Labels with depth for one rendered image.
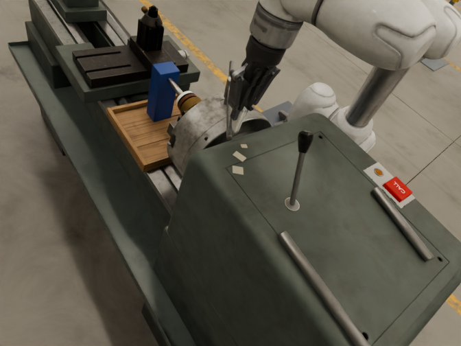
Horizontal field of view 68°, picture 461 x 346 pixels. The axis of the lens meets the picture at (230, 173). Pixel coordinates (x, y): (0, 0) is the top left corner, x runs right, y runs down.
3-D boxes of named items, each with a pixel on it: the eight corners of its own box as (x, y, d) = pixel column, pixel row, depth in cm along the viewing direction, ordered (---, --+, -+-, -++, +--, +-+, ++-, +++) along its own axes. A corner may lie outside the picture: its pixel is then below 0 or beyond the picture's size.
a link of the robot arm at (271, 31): (248, -4, 61) (237, 27, 65) (280, 25, 57) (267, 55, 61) (282, -4, 66) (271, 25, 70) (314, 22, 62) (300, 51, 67)
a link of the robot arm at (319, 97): (296, 107, 171) (317, 71, 155) (326, 129, 167) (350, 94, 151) (280, 119, 161) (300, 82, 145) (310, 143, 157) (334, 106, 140)
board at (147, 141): (223, 145, 139) (226, 138, 136) (143, 172, 119) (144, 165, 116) (186, 98, 150) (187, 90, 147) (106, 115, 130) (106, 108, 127)
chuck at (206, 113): (252, 160, 126) (277, 97, 101) (178, 195, 112) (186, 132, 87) (238, 144, 130) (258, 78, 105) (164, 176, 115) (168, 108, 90)
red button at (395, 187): (408, 196, 91) (414, 191, 90) (397, 204, 88) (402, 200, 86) (391, 180, 94) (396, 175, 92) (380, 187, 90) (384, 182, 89)
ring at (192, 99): (215, 105, 111) (200, 88, 115) (192, 111, 106) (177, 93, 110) (208, 125, 118) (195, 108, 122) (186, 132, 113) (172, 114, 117)
